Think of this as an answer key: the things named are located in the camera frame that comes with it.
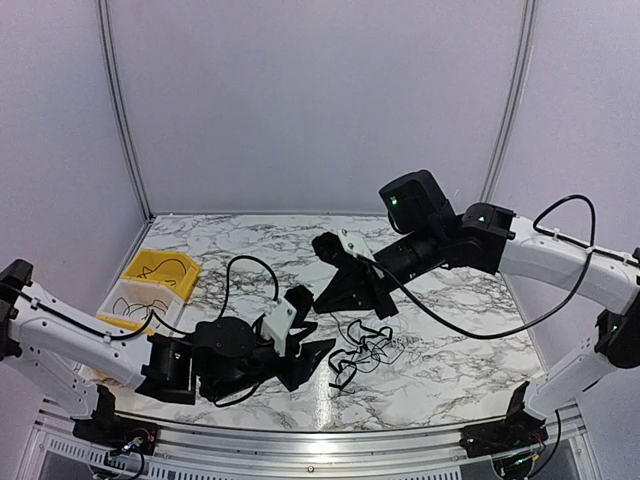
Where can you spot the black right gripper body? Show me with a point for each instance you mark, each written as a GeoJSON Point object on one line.
{"type": "Point", "coordinates": [380, 297]}

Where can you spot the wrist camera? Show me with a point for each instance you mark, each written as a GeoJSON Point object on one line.
{"type": "Point", "coordinates": [341, 249]}
{"type": "Point", "coordinates": [289, 312]}

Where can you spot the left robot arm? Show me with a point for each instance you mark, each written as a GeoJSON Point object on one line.
{"type": "Point", "coordinates": [223, 361]}

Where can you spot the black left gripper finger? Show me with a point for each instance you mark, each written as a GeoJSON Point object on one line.
{"type": "Point", "coordinates": [312, 354]}
{"type": "Point", "coordinates": [301, 331]}

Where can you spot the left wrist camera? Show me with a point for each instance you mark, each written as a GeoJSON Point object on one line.
{"type": "Point", "coordinates": [289, 312]}

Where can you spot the far yellow plastic bin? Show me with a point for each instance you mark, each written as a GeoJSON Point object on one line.
{"type": "Point", "coordinates": [174, 270]}

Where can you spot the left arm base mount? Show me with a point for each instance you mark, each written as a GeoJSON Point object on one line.
{"type": "Point", "coordinates": [104, 427]}

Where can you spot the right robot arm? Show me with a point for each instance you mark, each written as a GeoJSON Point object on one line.
{"type": "Point", "coordinates": [493, 240]}

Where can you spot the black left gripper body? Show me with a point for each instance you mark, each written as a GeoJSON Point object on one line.
{"type": "Point", "coordinates": [294, 376]}

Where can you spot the aluminium front rail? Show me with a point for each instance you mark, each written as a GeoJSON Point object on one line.
{"type": "Point", "coordinates": [184, 451]}

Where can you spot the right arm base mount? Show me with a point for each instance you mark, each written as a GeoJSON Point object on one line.
{"type": "Point", "coordinates": [517, 429]}

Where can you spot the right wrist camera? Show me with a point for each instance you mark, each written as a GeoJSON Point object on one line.
{"type": "Point", "coordinates": [341, 249]}

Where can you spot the white translucent plastic bin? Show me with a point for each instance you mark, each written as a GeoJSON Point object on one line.
{"type": "Point", "coordinates": [129, 303]}

